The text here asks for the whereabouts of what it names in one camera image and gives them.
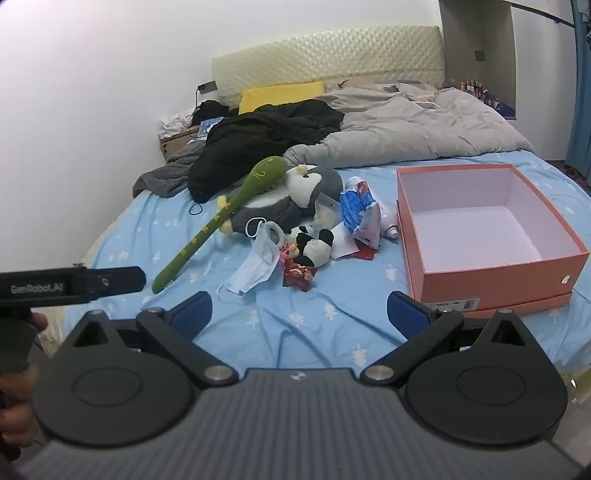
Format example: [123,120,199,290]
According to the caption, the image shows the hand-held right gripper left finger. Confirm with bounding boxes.
[60,292,238,391]

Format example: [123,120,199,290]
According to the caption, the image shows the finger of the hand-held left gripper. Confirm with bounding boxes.
[87,266,147,298]

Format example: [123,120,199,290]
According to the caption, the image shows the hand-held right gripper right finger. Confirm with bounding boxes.
[362,291,536,388]

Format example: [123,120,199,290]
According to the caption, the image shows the blue face mask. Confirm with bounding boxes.
[216,217,283,300]

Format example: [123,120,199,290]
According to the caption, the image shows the orange cardboard box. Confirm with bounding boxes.
[396,164,591,315]

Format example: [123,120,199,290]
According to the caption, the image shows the red shiny packet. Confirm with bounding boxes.
[281,254,319,291]

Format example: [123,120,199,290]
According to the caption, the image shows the small panda plush toy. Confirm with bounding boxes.
[288,225,335,268]

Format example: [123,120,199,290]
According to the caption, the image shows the blue white plastic wrapper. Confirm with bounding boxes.
[339,178,384,250]

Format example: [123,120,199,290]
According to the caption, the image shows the clear plastic bag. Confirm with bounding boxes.
[316,191,343,228]

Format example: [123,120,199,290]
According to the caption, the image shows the person's left hand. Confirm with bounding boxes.
[0,313,48,446]

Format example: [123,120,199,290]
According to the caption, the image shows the blue bed sheet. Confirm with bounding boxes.
[60,151,591,372]

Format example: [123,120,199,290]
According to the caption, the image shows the white tube bottle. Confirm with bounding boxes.
[376,200,400,241]

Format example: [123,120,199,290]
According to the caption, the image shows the dark grey blanket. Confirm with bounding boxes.
[133,138,208,199]

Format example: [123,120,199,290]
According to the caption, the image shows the grey penguin plush toy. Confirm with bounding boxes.
[217,162,345,236]

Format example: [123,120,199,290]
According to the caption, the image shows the brown cardboard box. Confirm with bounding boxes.
[158,124,204,162]

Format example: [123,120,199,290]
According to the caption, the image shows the green plush stick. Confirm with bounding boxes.
[151,156,288,295]

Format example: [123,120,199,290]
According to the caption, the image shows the white crumpled clothes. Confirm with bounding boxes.
[157,110,197,137]

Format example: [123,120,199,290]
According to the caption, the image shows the light grey duvet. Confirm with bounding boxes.
[283,83,536,169]

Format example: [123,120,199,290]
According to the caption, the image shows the black jacket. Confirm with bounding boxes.
[187,99,346,215]

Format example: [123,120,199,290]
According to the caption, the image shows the black bag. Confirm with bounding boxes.
[191,99,230,125]

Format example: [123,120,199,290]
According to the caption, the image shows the yellow pillow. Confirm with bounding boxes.
[239,80,326,115]

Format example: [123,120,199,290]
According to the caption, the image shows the row of small bottles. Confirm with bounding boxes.
[450,78,496,100]

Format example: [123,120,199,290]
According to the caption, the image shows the blue curtain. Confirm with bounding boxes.
[564,0,591,185]

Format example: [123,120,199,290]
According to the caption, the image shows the cream quilted headboard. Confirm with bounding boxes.
[211,25,445,109]

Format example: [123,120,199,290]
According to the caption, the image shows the grey built-in cabinet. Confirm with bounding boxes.
[438,0,575,162]

